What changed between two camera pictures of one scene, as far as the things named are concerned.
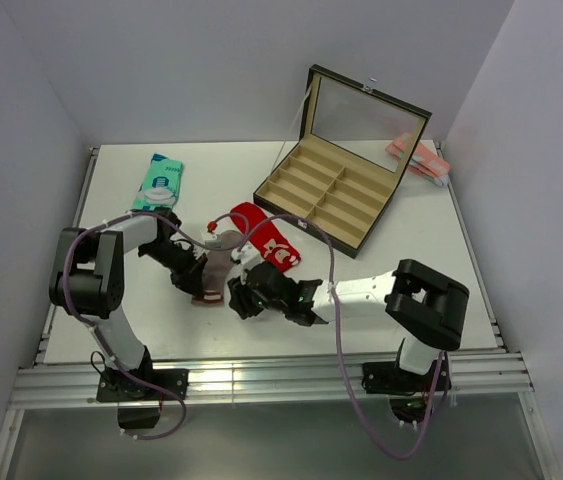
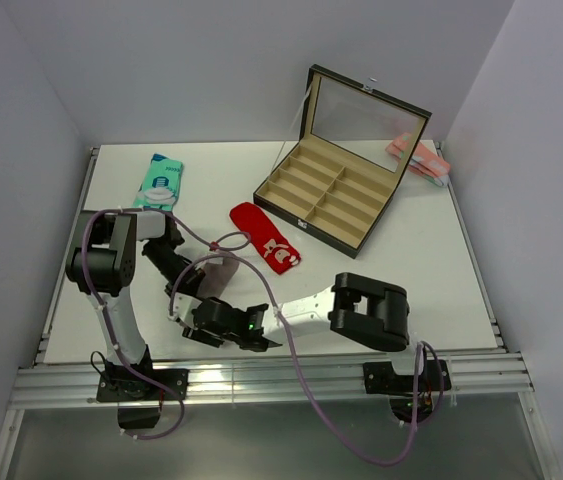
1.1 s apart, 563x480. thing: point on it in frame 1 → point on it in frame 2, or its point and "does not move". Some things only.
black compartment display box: [342, 172] does not move
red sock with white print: [263, 238] does not move
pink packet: [423, 160] does not move
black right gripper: [240, 298] → [203, 336]
